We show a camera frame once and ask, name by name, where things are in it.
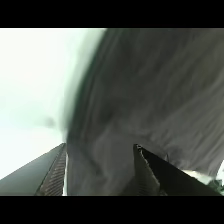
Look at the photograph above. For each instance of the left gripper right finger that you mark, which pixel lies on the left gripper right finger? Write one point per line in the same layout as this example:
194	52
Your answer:
166	178

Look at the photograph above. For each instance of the dark grey garment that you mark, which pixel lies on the dark grey garment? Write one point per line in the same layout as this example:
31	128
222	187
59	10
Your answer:
150	100

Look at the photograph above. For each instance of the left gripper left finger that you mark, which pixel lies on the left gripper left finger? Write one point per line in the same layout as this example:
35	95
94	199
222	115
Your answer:
40	178

